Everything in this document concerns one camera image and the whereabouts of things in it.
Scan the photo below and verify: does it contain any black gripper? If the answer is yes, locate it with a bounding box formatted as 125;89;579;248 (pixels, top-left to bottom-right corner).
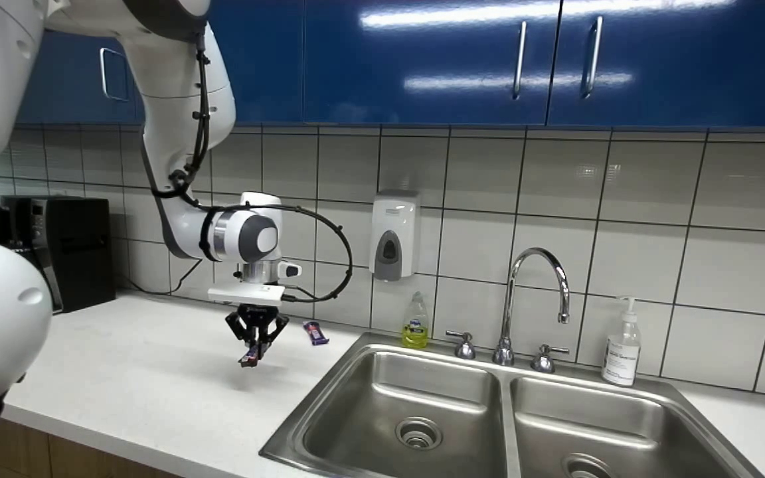
224;301;291;365

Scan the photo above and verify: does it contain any small purple snack packet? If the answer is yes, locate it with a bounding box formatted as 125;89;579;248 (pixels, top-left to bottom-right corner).
299;319;332;348

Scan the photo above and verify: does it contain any round metal sink drain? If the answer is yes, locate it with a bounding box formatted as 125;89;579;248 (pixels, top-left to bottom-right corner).
563;450;616;478
393;414;445;450

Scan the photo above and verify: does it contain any stainless steel double sink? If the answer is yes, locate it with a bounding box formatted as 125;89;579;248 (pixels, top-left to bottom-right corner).
258;328;765;478

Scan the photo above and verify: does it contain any black coffee machine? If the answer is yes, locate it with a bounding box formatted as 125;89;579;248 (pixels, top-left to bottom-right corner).
0;193;118;312

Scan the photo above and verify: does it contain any chrome faucet knob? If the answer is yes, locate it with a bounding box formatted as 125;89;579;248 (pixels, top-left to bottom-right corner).
525;341;570;374
445;328;479;360

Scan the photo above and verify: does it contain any wooden base cabinet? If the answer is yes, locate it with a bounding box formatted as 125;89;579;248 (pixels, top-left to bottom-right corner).
0;416;181;478

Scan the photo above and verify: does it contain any chrome gooseneck faucet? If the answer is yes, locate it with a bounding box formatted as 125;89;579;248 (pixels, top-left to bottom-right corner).
489;243;572;365

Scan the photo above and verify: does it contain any clear pump soap bottle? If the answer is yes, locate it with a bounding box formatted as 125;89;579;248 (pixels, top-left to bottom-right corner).
599;295;644;388

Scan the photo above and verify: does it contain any black power cord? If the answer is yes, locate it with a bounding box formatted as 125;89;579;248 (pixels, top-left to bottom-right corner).
122;256;206;299

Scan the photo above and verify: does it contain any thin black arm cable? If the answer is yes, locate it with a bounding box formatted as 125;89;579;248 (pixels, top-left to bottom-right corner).
138;41;355;304

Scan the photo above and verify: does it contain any white wall soap dispenser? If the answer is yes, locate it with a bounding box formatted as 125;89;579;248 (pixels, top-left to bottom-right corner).
368;193;418;284

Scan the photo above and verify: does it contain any silver cabinet door handle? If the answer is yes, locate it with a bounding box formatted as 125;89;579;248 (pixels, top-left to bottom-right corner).
94;44;128;104
579;12;606;101
509;19;531;101

